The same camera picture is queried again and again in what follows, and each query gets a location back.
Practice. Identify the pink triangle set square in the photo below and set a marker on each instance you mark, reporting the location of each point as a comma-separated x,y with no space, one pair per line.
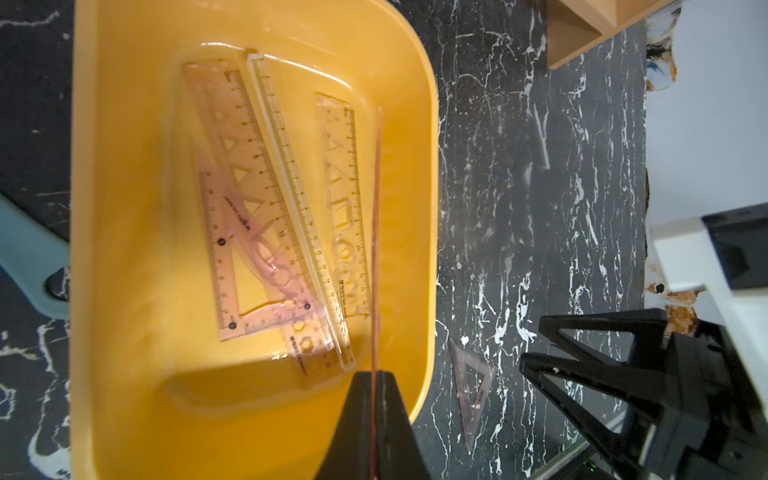
257,282

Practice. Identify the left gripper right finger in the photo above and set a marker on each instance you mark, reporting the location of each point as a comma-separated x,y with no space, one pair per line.
397,452

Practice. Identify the clear plastic ruler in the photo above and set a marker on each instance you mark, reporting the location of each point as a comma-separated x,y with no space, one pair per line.
300,210

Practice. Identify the yellow storage box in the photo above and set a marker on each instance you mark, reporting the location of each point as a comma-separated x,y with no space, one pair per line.
154,393

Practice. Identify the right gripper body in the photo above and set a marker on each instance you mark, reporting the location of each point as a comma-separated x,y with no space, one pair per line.
705,421

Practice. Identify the thin pink ruler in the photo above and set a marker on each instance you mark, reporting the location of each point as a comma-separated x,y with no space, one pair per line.
375,303

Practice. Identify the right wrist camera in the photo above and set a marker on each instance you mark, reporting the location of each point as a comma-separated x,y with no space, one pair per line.
725,254

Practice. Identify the small clear ruler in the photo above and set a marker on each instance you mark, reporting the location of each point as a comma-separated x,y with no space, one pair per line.
338,135

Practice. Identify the small pink triangle ruler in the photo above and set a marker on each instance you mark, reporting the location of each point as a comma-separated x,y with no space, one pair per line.
473,378

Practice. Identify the wooden shelf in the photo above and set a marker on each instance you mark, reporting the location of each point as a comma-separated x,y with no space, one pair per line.
576,26

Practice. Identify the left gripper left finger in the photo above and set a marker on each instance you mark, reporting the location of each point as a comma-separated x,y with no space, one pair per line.
351,454

